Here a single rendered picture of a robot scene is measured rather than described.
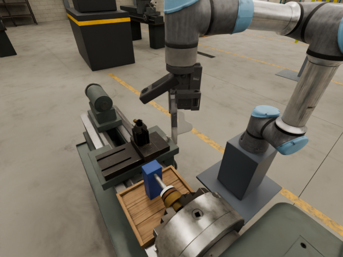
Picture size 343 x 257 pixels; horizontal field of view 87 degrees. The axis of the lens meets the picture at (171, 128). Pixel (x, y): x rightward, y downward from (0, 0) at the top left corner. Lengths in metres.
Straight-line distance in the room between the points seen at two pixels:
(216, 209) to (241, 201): 0.63
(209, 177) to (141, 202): 0.51
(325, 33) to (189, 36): 0.43
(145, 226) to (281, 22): 0.97
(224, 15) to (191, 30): 0.07
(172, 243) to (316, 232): 0.40
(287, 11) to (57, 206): 2.32
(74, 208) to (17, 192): 0.73
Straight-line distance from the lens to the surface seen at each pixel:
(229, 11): 0.45
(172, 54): 0.42
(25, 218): 2.43
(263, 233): 0.63
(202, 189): 0.71
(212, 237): 0.60
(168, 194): 0.79
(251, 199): 1.29
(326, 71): 0.76
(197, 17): 0.42
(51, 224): 2.25
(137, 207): 1.03
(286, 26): 0.75
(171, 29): 0.42
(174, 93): 0.46
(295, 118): 0.82
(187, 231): 0.61
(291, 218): 0.68
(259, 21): 0.67
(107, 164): 1.13
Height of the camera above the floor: 1.79
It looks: 39 degrees down
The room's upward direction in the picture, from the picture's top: straight up
